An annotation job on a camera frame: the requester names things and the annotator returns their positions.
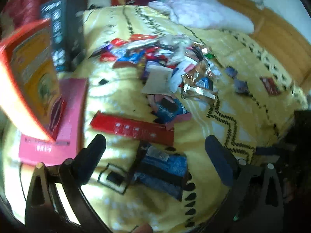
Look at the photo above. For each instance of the white paper snack packet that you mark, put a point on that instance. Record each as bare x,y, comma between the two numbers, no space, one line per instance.
158,80

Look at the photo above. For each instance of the black appliance box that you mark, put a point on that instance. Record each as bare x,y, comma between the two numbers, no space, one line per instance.
65,29

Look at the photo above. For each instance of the flat red cardboard box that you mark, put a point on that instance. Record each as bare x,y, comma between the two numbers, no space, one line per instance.
131,128

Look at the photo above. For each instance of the blue black cookie packet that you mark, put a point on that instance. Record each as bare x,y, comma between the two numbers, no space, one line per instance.
160,172

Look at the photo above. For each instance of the pile of mixed snack packets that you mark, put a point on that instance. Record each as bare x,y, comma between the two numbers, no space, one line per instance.
155,53

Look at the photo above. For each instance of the gold foil snack packet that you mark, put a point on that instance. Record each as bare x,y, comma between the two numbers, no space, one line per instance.
198,89

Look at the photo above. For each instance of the blue pink cookie packet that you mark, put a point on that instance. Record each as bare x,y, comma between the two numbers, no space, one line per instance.
170,109

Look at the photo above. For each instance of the yellow patterned bedspread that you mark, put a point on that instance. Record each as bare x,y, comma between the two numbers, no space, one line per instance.
116,89

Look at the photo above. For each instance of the red orange cardboard box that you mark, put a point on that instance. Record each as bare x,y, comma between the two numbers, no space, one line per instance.
31,77

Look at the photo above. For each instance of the white carrier bag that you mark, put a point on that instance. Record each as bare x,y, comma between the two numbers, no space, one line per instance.
99,0

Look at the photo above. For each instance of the white floral pillow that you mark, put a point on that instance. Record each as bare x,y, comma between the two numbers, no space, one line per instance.
201,14

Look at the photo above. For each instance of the wooden bed frame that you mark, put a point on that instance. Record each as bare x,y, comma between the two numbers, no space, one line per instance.
279,29

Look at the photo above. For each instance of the dark red snack packet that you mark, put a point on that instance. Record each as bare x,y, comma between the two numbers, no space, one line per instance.
271,86

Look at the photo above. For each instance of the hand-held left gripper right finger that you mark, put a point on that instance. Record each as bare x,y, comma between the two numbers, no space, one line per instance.
220,160

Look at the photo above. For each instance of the pink flat box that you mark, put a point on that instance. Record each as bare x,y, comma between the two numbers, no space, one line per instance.
70,116

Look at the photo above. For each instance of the dark blue chocolate packet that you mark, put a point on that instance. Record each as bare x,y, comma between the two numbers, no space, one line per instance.
241,87

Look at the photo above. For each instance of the blue chocolate packet with script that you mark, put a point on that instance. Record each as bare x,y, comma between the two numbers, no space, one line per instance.
231,72

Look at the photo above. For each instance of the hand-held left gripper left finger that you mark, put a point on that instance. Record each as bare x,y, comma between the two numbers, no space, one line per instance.
92,155

